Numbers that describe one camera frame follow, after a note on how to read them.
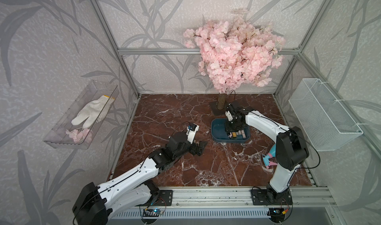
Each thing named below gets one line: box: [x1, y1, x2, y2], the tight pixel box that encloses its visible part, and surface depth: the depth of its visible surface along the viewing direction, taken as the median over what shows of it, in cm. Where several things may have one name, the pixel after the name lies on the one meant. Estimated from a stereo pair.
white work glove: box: [71, 95, 116, 129], surface depth 68 cm
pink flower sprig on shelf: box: [64, 128, 94, 144], surface depth 60 cm
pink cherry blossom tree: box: [183, 9, 286, 116], surface depth 71 cm
